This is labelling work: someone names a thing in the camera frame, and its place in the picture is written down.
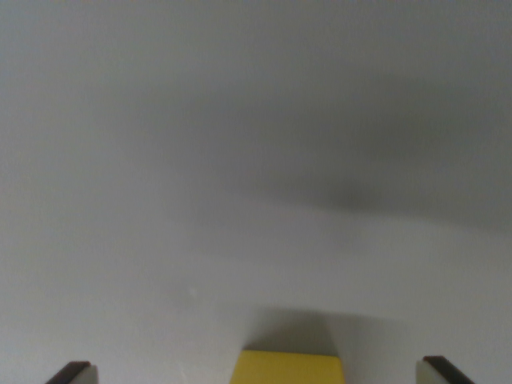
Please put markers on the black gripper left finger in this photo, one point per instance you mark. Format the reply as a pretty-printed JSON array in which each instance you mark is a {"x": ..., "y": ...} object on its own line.
[{"x": 78, "y": 374}]

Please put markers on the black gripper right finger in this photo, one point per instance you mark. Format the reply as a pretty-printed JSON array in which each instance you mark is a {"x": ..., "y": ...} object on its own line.
[{"x": 434, "y": 374}]

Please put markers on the yellow cube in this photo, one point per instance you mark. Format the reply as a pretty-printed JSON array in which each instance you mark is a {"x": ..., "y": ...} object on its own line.
[{"x": 288, "y": 370}]

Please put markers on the grey plastic bin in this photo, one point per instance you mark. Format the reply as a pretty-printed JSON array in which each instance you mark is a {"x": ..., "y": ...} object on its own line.
[{"x": 256, "y": 160}]

